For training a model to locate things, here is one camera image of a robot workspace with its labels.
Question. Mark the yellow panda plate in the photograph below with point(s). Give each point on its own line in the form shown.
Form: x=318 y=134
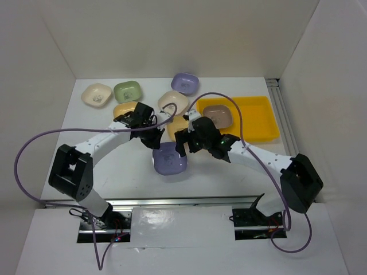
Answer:
x=124 y=108
x=178 y=124

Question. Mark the aluminium side rail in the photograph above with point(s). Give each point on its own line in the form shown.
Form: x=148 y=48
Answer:
x=282 y=117

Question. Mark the brown panda plate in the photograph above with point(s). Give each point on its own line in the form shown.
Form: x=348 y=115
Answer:
x=220 y=115

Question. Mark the yellow plastic bin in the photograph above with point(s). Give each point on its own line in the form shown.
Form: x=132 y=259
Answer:
x=252 y=116

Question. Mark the purple panda plate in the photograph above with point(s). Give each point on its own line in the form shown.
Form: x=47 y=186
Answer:
x=185 y=83
x=167 y=161

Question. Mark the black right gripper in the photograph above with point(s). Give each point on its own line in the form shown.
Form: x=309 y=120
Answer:
x=181 y=136

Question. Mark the cream panda plate centre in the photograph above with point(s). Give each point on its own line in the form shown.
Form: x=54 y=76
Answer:
x=173 y=101

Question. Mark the purple panda plate back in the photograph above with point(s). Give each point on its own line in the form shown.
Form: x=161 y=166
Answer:
x=185 y=83

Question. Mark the aluminium mounting rail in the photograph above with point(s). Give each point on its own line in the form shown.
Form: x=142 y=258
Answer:
x=234 y=201

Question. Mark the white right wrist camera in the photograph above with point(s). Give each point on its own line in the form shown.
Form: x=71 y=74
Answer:
x=191 y=116

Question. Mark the green panda plate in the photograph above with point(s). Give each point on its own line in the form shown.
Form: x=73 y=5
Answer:
x=127 y=91

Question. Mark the cream panda plate far left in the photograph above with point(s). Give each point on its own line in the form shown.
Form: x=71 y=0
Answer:
x=96 y=95

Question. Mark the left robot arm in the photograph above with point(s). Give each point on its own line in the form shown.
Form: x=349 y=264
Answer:
x=72 y=169

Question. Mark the cream panda plate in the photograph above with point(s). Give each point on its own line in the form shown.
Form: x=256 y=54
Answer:
x=96 y=95
x=173 y=101

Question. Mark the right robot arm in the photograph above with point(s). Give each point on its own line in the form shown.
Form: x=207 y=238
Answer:
x=296 y=181

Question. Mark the purple panda plate front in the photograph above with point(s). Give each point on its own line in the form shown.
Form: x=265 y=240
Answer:
x=167 y=161

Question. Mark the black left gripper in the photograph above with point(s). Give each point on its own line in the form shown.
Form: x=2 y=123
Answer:
x=154 y=143

